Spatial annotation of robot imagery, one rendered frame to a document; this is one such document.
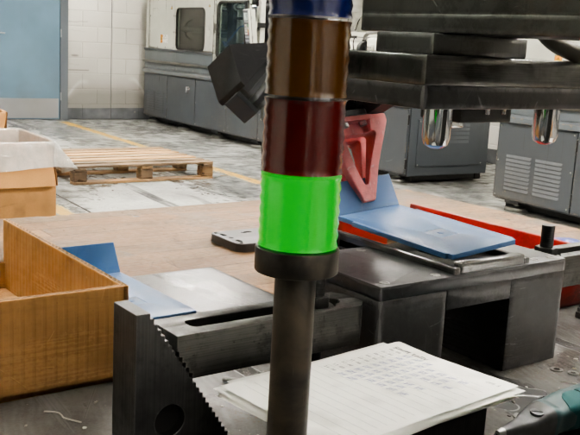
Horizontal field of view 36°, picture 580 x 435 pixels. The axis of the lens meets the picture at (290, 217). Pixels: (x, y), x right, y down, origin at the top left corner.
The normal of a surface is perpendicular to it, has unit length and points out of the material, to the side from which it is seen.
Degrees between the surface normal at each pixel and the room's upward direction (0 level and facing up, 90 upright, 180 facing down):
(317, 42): 76
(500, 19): 90
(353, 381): 1
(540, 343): 90
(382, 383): 1
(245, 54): 62
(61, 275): 90
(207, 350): 90
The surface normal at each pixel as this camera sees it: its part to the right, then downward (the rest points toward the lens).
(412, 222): 0.00, -0.96
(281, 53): -0.64, -0.14
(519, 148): -0.84, 0.06
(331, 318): 0.59, 0.18
